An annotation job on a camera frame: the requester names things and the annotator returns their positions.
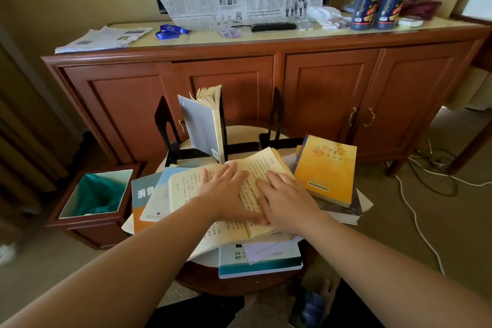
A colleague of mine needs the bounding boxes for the person's right hand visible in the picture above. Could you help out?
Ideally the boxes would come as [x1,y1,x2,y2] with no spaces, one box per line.
[255,170,322,238]

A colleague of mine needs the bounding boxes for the person's left hand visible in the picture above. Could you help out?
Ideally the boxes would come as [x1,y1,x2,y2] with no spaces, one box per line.
[194,161,270,227]

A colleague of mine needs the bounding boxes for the yellow cover book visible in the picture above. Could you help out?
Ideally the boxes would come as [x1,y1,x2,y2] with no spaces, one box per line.
[293,134,358,208]

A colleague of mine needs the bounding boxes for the black metal bookend rack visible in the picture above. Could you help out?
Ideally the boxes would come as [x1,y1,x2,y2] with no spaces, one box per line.
[154,87,304,167]

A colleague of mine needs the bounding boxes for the small white blue book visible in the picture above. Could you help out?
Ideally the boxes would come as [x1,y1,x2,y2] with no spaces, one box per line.
[139,166,191,223]

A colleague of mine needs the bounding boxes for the grey cover book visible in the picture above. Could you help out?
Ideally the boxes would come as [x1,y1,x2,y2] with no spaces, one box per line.
[177,85,228,164]

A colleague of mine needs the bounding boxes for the large white teal textbook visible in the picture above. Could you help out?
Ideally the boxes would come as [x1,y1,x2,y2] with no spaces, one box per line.
[218,241,304,280]

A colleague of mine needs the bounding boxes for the teal orange cover book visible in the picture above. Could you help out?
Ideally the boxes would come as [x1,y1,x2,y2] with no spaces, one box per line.
[130,172,164,234]

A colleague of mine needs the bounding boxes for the person's right forearm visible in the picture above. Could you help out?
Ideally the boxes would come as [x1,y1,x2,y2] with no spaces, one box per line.
[298,212,492,328]

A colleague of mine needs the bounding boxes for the person's left forearm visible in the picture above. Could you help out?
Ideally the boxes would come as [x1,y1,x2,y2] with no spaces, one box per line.
[0,197,216,328]

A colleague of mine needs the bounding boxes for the person's right leg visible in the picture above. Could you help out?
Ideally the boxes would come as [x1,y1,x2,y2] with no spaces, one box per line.
[288,277,385,328]

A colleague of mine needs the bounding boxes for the round wooden table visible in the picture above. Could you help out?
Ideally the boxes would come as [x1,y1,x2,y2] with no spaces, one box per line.
[155,125,320,298]

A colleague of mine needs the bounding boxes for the white paper sheets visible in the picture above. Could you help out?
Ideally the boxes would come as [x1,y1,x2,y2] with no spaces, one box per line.
[334,189,374,226]

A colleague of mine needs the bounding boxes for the blue slipper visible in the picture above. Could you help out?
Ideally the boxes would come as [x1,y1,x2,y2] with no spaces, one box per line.
[288,289,327,328]

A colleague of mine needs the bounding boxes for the green bin liner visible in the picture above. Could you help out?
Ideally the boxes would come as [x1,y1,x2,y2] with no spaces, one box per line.
[58,169,134,220]

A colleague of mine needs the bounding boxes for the wooden sideboard cabinet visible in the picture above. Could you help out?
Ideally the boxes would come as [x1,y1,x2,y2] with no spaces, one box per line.
[41,16,492,167]

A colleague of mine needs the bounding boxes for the wooden trash bin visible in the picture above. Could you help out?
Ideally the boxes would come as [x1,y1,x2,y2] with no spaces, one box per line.
[45,163,143,250]

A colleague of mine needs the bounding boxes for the black remote control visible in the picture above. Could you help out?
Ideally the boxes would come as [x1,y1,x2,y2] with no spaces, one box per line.
[251,22,297,32]

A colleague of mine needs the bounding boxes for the white plastic bag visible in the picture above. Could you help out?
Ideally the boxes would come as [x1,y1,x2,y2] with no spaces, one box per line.
[306,5,343,29]

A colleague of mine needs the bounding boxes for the folded newspaper pile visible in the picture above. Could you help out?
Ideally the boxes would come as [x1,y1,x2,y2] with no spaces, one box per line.
[54,26,153,55]

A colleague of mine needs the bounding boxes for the beige curtain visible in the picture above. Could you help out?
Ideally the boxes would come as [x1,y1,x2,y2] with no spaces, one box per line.
[0,24,84,224]

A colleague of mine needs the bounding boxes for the white sheer curtain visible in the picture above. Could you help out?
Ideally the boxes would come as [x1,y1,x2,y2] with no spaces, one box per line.
[0,243,18,267]

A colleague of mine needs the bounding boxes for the dark red bag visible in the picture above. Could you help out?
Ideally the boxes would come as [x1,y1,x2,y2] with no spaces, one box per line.
[399,0,443,21]

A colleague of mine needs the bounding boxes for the wooden side desk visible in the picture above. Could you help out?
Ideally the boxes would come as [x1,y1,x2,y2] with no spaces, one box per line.
[447,12,492,175]

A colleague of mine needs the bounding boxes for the white tissue box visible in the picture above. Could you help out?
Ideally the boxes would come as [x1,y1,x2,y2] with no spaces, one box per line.
[460,0,492,22]

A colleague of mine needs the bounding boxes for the white cable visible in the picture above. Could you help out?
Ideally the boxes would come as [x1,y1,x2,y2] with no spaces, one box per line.
[395,156,492,275]

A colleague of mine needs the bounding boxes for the black cable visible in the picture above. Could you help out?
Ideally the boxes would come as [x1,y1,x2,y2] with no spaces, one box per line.
[405,147,460,198]

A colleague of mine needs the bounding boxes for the blue lanyard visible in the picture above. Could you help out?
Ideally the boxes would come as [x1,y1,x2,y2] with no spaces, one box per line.
[155,24,191,40]

